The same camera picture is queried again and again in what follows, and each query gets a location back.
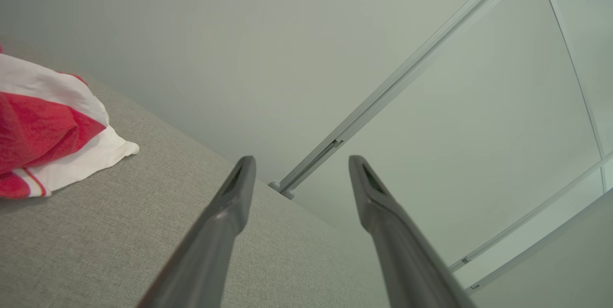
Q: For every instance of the grey partition post with round feet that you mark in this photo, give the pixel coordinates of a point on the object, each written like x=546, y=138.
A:
x=407, y=73

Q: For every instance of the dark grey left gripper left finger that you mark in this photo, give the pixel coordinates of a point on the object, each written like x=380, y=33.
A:
x=210, y=250

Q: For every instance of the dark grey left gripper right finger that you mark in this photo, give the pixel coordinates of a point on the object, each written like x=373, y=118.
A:
x=407, y=260

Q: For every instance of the red white basketball jersey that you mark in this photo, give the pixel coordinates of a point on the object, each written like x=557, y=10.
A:
x=38, y=126

